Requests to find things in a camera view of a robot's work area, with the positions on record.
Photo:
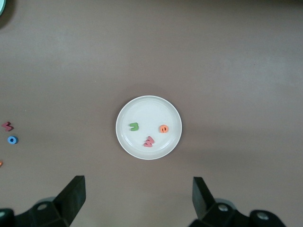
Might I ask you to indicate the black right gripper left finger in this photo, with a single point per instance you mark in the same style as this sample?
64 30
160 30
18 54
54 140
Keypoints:
69 201

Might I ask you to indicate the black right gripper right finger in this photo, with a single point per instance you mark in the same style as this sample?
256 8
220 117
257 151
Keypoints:
204 203

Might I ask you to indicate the pink foam letter w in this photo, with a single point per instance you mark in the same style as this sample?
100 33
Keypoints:
149 142

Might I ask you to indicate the orange foam letter e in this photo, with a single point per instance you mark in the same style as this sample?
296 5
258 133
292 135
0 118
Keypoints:
163 128

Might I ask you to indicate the green foam letter u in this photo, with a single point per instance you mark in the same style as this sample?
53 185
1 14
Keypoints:
135 128

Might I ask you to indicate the blue foam letter o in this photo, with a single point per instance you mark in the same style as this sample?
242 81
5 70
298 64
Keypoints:
9 140

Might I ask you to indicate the maroon foam letter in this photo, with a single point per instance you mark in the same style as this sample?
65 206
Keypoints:
8 127

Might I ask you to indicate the beige brown plate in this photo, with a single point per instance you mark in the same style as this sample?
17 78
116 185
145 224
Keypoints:
149 111

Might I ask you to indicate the pale green plate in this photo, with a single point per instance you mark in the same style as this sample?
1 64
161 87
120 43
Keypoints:
2 6

